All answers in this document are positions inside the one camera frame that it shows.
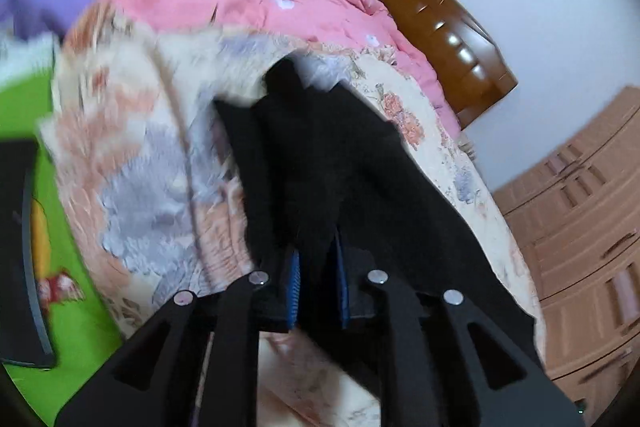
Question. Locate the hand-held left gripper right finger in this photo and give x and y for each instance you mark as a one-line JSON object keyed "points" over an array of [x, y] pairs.
{"points": [[344, 292]]}

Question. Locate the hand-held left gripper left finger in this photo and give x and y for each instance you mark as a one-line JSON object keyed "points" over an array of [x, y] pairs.
{"points": [[292, 289]]}

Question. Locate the black pants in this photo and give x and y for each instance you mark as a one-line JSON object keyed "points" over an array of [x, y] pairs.
{"points": [[325, 147]]}

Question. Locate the floral bed sheet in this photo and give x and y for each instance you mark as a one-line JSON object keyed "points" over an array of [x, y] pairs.
{"points": [[150, 187]]}

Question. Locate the green printed mat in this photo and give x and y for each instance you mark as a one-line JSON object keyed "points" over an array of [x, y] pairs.
{"points": [[75, 342]]}

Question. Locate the light wooden wardrobe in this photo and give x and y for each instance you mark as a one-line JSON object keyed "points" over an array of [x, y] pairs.
{"points": [[585, 217]]}

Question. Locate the brown wooden headboard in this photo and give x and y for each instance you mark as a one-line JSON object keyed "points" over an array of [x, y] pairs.
{"points": [[440, 27]]}

